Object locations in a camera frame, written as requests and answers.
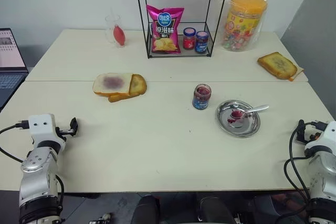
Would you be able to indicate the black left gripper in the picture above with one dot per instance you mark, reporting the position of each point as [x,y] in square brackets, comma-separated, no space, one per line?
[63,130]

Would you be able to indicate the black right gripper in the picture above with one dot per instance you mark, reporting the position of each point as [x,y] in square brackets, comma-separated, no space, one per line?
[312,134]

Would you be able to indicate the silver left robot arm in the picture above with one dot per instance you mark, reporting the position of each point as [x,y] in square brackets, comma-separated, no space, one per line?
[36,171]

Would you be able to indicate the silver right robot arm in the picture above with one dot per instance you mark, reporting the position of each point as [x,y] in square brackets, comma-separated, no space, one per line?
[323,176]

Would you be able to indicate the bread slice with orange crust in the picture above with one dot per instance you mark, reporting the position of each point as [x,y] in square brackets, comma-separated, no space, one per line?
[118,98]

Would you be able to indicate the white bread with purple stain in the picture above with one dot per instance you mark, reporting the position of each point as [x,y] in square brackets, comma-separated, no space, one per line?
[113,83]

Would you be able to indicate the dark red food piece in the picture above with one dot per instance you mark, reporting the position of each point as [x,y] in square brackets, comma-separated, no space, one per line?
[235,114]

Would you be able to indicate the toast slice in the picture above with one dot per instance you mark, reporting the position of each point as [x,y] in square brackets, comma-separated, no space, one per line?
[277,64]

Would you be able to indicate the small toasted bread slice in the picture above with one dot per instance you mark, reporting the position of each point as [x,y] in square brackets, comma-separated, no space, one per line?
[138,84]

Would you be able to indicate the open blue jam jar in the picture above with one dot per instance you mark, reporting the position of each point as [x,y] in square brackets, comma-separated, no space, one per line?
[202,96]

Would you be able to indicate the closed blue jam jar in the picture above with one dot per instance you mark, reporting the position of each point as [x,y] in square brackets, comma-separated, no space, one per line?
[201,42]

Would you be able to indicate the red jam jar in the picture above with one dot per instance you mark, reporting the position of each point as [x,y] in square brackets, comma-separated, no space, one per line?
[188,39]

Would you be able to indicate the metal spoon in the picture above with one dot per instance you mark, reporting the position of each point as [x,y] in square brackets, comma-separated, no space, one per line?
[253,110]

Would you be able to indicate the round metal plate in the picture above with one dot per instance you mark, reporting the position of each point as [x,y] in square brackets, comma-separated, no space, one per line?
[237,119]

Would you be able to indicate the open laptop computer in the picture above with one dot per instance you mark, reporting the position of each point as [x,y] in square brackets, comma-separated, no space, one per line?
[9,61]

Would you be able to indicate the red object in cup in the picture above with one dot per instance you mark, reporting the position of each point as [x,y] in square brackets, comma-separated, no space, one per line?
[119,35]

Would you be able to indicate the clear glass cup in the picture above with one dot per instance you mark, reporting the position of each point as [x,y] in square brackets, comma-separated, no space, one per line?
[113,31]

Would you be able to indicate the dark rounded shape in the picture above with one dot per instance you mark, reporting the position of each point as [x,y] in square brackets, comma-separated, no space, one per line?
[145,209]
[214,208]

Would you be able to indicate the candy jar with orange lid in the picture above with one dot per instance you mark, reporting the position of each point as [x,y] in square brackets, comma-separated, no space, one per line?
[244,22]

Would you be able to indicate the pink potato chips bag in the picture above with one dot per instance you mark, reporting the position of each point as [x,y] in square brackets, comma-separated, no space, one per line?
[165,30]

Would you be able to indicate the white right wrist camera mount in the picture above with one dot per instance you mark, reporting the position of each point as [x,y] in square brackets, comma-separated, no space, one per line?
[326,137]

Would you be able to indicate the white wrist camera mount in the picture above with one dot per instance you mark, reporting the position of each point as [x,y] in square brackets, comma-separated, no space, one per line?
[42,129]
[326,137]

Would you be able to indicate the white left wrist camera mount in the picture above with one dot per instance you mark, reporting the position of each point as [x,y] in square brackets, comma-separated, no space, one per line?
[42,129]

